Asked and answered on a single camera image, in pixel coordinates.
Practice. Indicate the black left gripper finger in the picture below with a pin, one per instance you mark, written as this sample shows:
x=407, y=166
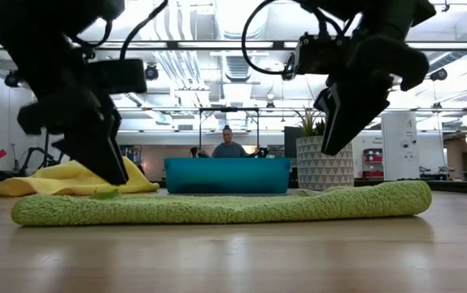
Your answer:
x=113, y=150
x=87, y=150

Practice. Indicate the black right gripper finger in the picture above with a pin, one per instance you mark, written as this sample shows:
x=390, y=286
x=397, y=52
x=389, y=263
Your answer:
x=355, y=110
x=328, y=101

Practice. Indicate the yellow microfiber towel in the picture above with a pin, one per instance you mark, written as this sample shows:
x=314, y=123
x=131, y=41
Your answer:
x=54, y=179

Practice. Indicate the lime green microfiber towel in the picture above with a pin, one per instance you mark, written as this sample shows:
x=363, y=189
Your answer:
x=217, y=209

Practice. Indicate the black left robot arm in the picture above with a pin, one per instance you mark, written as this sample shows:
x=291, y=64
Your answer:
x=34, y=36

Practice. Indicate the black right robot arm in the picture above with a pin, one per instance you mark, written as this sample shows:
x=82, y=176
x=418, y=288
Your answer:
x=380, y=14

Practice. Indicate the black background robot rig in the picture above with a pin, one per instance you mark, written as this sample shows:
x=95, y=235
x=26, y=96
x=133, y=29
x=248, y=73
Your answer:
x=34, y=149

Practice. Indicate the black ceiling spotlight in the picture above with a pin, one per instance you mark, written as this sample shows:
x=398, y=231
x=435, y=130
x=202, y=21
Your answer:
x=439, y=74
x=151, y=72
x=13, y=79

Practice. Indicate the red storage shelf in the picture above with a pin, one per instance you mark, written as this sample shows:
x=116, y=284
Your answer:
x=373, y=163

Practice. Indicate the white square pillar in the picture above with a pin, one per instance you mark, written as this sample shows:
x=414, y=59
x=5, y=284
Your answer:
x=400, y=146

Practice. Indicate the potted succulent plant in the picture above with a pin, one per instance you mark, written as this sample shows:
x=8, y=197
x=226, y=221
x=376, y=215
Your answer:
x=319, y=171

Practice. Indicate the person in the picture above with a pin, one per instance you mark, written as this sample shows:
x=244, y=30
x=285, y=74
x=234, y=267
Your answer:
x=229, y=150

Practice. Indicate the teal plastic bin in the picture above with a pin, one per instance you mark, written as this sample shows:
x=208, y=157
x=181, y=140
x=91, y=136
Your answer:
x=225, y=175

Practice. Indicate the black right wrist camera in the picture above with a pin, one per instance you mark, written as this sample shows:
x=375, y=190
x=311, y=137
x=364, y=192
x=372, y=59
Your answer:
x=323, y=55

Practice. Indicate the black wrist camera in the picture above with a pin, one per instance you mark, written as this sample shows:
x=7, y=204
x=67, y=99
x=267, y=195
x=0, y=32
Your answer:
x=119, y=76
x=323, y=55

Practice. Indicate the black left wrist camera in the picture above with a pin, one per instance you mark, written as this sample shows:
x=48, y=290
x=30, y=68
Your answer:
x=119, y=76

